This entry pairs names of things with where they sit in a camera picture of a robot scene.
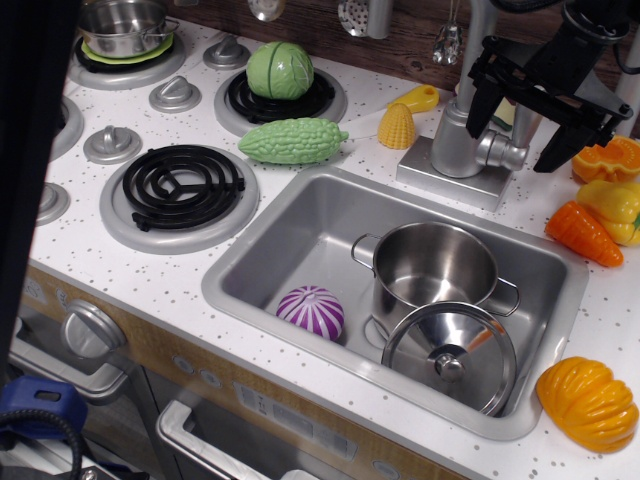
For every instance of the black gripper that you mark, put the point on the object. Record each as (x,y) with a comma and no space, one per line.
(556,80)

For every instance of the silver faucet lever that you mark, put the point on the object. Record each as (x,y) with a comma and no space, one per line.
(496,149)

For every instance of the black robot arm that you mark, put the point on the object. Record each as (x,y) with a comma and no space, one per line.
(603,23)

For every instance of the silver toy faucet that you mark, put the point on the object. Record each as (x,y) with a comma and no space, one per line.
(446,165)

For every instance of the orange toy pumpkin slice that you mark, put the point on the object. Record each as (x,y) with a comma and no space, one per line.
(618,161)

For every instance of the hanging clear utensil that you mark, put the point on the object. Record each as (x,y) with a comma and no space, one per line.
(448,42)

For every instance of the orange toy carrot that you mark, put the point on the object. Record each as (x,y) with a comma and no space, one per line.
(572,226)

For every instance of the yellow toy bell pepper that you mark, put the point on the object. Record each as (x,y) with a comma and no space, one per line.
(615,205)

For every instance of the yellow toy corn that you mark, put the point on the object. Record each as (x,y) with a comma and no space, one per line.
(396,129)

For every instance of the steel pot in sink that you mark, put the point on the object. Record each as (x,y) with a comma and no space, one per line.
(419,264)

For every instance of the grey toy sink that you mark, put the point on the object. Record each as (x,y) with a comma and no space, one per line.
(304,238)

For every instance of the hanging slotted spoon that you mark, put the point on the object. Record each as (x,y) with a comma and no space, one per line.
(353,16)

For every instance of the green toy bitter gourd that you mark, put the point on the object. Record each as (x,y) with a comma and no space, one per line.
(293,141)

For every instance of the steel pot lid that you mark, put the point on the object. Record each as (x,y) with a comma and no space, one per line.
(457,349)

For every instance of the green toy cabbage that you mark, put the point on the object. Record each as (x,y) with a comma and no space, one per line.
(280,71)

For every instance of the hanging silver spoon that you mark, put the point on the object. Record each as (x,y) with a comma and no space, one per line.
(267,10)

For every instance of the orange toy pumpkin half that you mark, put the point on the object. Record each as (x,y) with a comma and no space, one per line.
(588,404)

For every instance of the purple toy onion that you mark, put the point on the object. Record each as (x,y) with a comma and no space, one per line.
(314,309)

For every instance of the black rear burner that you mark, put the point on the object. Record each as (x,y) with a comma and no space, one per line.
(257,109)

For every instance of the black burner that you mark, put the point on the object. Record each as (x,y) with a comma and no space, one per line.
(257,109)
(181,187)

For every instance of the silver stove knob rear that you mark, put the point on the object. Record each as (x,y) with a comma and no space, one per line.
(226,54)

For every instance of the silver stove knob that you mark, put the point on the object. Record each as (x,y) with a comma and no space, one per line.
(175,96)
(112,145)
(226,54)

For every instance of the silver stove knob middle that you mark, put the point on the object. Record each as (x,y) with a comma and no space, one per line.
(175,96)

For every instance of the black front burner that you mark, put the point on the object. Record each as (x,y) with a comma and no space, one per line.
(181,187)

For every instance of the silver stove knob front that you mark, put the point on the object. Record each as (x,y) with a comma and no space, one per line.
(112,145)

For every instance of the steel pot on stove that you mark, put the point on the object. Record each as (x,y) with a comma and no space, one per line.
(119,29)

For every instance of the silver oven dial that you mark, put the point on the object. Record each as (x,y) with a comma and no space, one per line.
(90,333)

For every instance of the blue clamp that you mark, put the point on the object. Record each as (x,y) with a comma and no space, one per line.
(38,408)

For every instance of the yellow toy knife handle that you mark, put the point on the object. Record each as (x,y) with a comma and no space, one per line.
(420,99)

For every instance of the silver oven door handle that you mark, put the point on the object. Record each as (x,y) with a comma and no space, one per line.
(171,429)

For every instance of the black foreground post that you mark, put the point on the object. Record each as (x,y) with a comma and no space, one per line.
(36,41)

